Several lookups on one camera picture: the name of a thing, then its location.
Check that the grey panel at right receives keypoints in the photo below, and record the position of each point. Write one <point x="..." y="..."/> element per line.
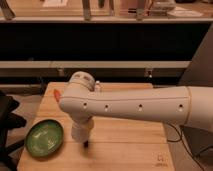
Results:
<point x="200" y="70"/>

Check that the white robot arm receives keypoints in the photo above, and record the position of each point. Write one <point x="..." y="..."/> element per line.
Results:
<point x="190" y="106"/>

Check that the metal rail frame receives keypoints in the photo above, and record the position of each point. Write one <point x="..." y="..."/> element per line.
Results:
<point x="96" y="68"/>

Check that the green bowl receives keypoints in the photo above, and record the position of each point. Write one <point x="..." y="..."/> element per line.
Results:
<point x="44" y="138"/>

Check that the black chair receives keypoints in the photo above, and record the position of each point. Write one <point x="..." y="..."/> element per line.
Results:
<point x="8" y="121"/>

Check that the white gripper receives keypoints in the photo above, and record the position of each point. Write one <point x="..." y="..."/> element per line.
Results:
<point x="81" y="132"/>

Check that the white ceramic cup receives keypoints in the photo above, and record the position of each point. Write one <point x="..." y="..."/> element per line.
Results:
<point x="97" y="86"/>

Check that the orange object behind arm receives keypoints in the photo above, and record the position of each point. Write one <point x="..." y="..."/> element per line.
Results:
<point x="57" y="95"/>

